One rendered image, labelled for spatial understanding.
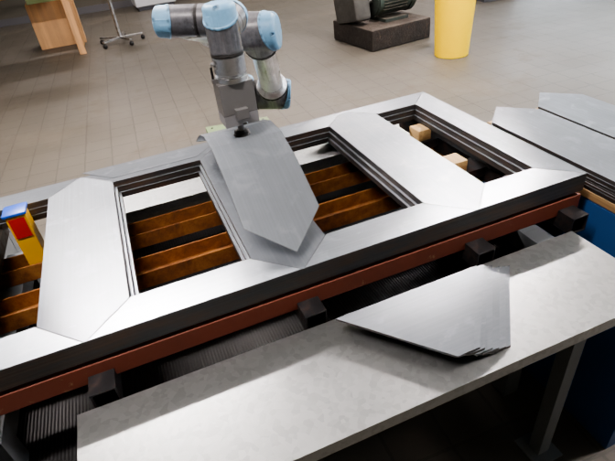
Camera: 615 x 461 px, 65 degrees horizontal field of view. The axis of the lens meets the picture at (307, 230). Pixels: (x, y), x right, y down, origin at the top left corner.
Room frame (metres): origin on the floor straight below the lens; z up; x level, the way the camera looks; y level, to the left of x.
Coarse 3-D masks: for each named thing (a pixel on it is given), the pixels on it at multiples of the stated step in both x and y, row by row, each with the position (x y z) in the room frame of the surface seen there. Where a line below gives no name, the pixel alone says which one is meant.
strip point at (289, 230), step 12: (288, 216) 0.90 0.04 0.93; (300, 216) 0.90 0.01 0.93; (312, 216) 0.90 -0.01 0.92; (252, 228) 0.87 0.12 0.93; (264, 228) 0.87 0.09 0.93; (276, 228) 0.87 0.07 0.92; (288, 228) 0.87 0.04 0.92; (300, 228) 0.87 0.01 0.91; (276, 240) 0.84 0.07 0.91; (288, 240) 0.84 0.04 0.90; (300, 240) 0.84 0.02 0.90
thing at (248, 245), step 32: (448, 128) 1.43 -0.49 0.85; (192, 160) 1.38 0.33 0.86; (352, 160) 1.32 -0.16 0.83; (512, 160) 1.16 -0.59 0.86; (128, 192) 1.29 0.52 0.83; (224, 192) 1.15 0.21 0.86; (544, 192) 0.99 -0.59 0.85; (0, 224) 1.18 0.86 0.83; (224, 224) 1.05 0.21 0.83; (448, 224) 0.91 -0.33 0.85; (480, 224) 0.94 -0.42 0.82; (128, 256) 0.94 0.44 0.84; (256, 256) 0.85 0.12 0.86; (288, 256) 0.84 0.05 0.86; (352, 256) 0.83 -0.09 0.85; (384, 256) 0.85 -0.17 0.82; (128, 288) 0.80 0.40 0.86; (256, 288) 0.76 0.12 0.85; (288, 288) 0.78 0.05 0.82; (160, 320) 0.69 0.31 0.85; (192, 320) 0.71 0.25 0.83; (64, 352) 0.64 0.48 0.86; (96, 352) 0.65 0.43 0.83; (0, 384) 0.60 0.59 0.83
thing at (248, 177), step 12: (276, 156) 1.04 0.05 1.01; (288, 156) 1.04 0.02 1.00; (228, 168) 1.01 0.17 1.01; (240, 168) 1.01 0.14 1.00; (252, 168) 1.01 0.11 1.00; (264, 168) 1.01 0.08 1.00; (276, 168) 1.01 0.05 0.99; (288, 168) 1.01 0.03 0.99; (300, 168) 1.01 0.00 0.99; (228, 180) 0.98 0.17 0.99; (240, 180) 0.98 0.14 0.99; (252, 180) 0.98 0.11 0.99; (264, 180) 0.98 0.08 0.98; (276, 180) 0.98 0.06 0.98; (288, 180) 0.98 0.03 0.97; (240, 192) 0.95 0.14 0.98
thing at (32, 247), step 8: (16, 216) 1.14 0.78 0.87; (24, 216) 1.14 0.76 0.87; (8, 224) 1.13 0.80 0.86; (32, 224) 1.16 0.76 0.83; (32, 232) 1.14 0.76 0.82; (16, 240) 1.13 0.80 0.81; (24, 240) 1.13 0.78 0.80; (32, 240) 1.14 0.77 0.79; (40, 240) 1.16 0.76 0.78; (24, 248) 1.13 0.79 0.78; (32, 248) 1.13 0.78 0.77; (40, 248) 1.14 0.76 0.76; (32, 256) 1.13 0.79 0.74; (40, 256) 1.14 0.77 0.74
